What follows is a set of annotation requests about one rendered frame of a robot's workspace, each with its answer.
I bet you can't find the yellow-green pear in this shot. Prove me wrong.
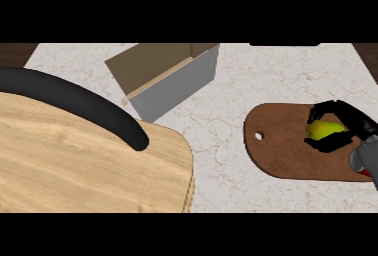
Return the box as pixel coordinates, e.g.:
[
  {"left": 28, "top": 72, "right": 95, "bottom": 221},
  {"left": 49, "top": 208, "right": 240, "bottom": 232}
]
[{"left": 305, "top": 119, "right": 347, "bottom": 142}]

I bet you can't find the black curved band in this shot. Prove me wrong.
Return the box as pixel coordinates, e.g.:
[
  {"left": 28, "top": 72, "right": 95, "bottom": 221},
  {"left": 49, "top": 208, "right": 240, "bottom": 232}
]
[{"left": 0, "top": 66, "right": 151, "bottom": 152}]

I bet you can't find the open cardboard box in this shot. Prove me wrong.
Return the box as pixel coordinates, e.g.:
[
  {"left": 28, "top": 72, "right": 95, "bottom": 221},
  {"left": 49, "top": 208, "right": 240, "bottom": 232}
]
[{"left": 104, "top": 42, "right": 222, "bottom": 124}]

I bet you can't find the brown wooden cutting board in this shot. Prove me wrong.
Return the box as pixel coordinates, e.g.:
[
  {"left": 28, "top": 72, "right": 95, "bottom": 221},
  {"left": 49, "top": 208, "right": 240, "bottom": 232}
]
[{"left": 243, "top": 102, "right": 377, "bottom": 183}]

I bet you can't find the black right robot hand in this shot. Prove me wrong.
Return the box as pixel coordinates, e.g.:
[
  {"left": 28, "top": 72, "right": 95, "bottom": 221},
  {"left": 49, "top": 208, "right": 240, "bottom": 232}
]
[{"left": 303, "top": 99, "right": 378, "bottom": 155}]

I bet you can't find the pale wooden board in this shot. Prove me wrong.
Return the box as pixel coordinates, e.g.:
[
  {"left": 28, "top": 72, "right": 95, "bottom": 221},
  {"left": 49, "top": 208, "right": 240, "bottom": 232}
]
[{"left": 0, "top": 91, "right": 197, "bottom": 214}]

